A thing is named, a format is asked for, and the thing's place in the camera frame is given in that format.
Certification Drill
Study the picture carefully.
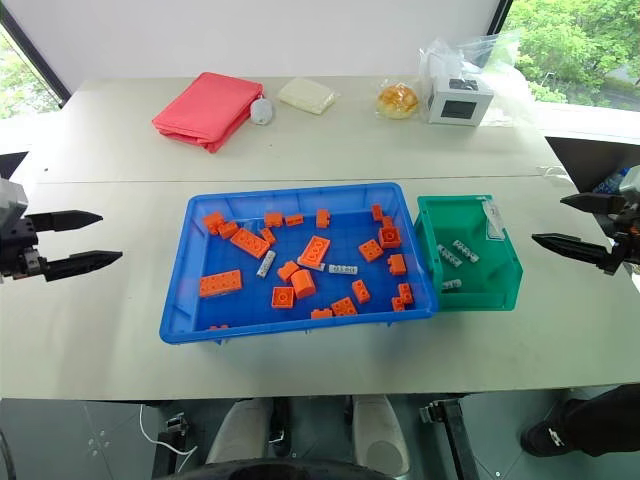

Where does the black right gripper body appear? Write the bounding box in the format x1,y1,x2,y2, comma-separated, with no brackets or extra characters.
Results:
601,196,640,275

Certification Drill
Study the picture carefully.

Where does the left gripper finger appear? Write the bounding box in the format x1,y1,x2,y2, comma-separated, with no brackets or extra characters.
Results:
42,249,124,284
24,209,104,234

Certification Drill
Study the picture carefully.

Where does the green plastic bin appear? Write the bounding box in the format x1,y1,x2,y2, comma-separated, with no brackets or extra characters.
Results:
414,193,525,312

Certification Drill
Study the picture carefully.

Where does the clear plastic bag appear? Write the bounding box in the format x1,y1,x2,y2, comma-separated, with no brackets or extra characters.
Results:
417,29,537,129

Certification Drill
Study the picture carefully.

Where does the blue printed package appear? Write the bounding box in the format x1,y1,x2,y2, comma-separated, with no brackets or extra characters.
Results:
591,166,632,195

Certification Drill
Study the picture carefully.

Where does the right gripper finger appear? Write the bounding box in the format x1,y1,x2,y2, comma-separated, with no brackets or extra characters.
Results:
530,232,622,276
559,192,627,217

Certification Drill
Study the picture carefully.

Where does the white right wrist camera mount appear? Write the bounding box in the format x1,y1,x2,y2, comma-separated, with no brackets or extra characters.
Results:
617,164,640,207

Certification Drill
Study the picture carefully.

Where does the blue plastic tray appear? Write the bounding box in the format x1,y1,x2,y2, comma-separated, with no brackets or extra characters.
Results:
158,181,439,346

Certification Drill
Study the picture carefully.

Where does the orange plastic toy brick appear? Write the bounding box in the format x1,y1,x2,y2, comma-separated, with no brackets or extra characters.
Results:
290,269,318,300

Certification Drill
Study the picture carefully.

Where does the black metal stand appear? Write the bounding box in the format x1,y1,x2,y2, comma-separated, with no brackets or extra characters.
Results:
418,393,482,480

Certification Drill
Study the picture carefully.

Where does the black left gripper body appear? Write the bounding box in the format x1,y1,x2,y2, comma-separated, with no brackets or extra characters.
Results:
0,214,52,284

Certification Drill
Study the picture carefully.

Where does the silver robot right leg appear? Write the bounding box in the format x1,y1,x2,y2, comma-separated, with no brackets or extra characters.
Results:
351,395,412,476

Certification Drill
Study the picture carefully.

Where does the black window pillar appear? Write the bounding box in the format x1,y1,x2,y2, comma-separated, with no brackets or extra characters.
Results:
0,0,72,110

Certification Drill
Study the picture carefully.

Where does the white cable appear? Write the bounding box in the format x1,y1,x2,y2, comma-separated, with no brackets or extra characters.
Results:
138,403,199,457

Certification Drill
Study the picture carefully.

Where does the white round pouch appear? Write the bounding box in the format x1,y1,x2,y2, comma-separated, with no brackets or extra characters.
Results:
249,98,275,125

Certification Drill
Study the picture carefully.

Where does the silver robot left leg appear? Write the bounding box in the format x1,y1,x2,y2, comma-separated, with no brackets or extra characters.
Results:
206,398,275,465

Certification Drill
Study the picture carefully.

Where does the red folded fabric bag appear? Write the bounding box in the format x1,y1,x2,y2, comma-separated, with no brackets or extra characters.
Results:
151,71,265,156

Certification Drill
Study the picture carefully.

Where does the bread roll in plastic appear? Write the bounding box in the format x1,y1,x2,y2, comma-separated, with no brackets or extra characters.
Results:
375,82,420,121

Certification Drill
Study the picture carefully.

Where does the black window frame bar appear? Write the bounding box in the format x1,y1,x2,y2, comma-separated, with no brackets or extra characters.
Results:
486,0,515,40

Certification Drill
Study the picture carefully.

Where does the cream packet in plastic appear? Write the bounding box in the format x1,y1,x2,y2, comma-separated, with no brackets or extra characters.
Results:
276,76,337,116

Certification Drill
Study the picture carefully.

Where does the white cube toy appliance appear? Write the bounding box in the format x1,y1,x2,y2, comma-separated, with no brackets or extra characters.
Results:
425,75,494,127

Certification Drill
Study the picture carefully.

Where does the silver robot leg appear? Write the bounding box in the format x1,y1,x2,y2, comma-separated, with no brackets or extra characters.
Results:
206,398,275,465
351,395,412,476

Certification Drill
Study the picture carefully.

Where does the black shoe of person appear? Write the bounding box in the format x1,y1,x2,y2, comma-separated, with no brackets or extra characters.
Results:
519,383,640,459

